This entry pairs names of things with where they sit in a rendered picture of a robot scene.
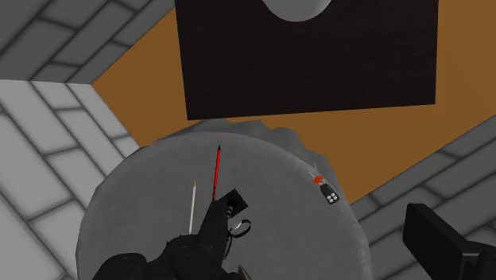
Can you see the brown pointed stick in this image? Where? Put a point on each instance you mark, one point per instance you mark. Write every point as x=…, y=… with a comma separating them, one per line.
x=244, y=273

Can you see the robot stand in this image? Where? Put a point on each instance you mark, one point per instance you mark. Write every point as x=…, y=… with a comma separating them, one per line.
x=310, y=62

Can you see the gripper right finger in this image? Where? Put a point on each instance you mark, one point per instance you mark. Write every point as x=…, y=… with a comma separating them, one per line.
x=445, y=244

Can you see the white pen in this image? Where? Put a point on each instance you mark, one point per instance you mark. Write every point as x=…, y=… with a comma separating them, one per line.
x=192, y=207

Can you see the red pen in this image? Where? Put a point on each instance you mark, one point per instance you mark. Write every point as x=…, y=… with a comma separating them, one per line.
x=216, y=174

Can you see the round grey table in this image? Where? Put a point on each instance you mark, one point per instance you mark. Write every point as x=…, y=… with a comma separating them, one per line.
x=286, y=240

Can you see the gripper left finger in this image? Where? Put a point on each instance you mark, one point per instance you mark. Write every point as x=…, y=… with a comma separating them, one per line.
x=186, y=258

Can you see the black key fob with keys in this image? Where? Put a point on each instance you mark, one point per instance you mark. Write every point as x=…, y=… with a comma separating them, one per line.
x=330, y=194

